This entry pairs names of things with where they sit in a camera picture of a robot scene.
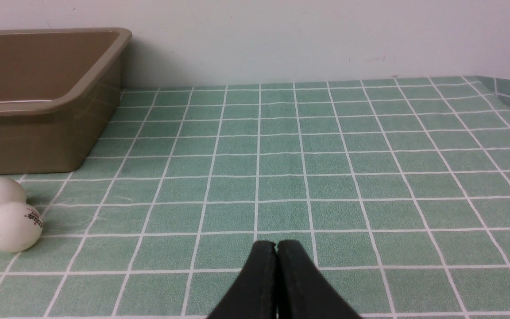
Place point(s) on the brown plastic bin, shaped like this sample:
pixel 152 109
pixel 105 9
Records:
pixel 58 92

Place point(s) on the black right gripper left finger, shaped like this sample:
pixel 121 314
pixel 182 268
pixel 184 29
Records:
pixel 251 296

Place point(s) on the green checkered tablecloth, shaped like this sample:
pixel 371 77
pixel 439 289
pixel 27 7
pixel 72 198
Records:
pixel 398 189

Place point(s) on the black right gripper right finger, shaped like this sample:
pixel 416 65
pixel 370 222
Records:
pixel 303 292

